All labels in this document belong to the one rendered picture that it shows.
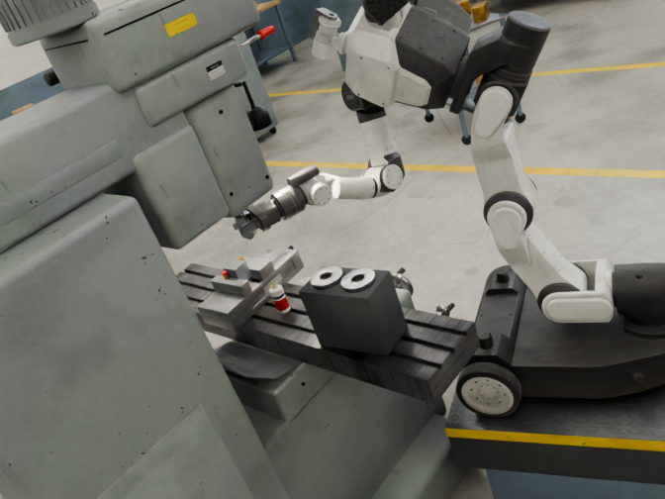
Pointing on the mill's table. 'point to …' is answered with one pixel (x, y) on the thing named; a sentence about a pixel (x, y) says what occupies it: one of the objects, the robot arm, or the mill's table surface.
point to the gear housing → (190, 82)
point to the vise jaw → (261, 268)
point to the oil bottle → (279, 298)
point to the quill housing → (231, 149)
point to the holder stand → (354, 309)
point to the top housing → (142, 40)
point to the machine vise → (247, 290)
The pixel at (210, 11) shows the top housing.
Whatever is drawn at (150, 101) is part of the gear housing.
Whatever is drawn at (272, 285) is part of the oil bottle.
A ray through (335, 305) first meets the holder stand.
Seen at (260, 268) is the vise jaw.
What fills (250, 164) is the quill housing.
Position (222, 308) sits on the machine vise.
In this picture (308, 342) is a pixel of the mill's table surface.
